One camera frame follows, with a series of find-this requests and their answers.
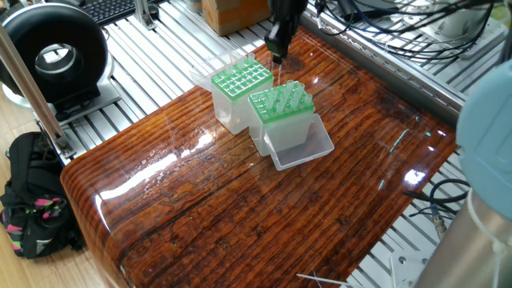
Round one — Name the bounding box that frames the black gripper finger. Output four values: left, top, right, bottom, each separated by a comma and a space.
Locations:
275, 29, 294, 65
264, 26, 281, 58

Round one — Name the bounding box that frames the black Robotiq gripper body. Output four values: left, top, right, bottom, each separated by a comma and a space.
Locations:
267, 0, 310, 34

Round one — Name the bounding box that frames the brown cardboard box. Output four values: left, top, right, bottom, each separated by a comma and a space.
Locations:
200, 0, 271, 38

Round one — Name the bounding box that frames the green rack clear tip box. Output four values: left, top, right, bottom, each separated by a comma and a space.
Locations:
190, 54, 274, 135
247, 80, 336, 171

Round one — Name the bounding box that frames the perforated silver metal plate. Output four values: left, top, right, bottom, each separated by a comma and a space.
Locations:
428, 8, 485, 41

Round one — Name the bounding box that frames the black keyboard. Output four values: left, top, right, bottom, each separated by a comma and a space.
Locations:
80, 0, 138, 25

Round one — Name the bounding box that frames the glossy wooden table board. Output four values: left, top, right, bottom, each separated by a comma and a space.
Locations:
60, 20, 466, 288

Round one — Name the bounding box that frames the black backpack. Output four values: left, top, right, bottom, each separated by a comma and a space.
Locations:
0, 130, 87, 261

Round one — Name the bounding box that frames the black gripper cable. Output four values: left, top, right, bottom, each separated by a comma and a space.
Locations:
316, 0, 512, 33
308, 0, 512, 50

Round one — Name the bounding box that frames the short aluminium post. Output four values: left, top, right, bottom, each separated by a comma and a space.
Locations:
134, 0, 161, 30

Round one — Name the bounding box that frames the black round ring device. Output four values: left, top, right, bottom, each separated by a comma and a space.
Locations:
0, 2, 110, 122

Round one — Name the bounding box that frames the black floor cable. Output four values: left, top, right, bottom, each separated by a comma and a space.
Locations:
404, 178, 474, 234

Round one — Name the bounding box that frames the aluminium frame post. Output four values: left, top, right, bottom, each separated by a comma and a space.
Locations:
0, 28, 74, 165

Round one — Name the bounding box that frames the silver robot mount plate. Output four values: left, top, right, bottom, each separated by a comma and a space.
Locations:
390, 252, 441, 288

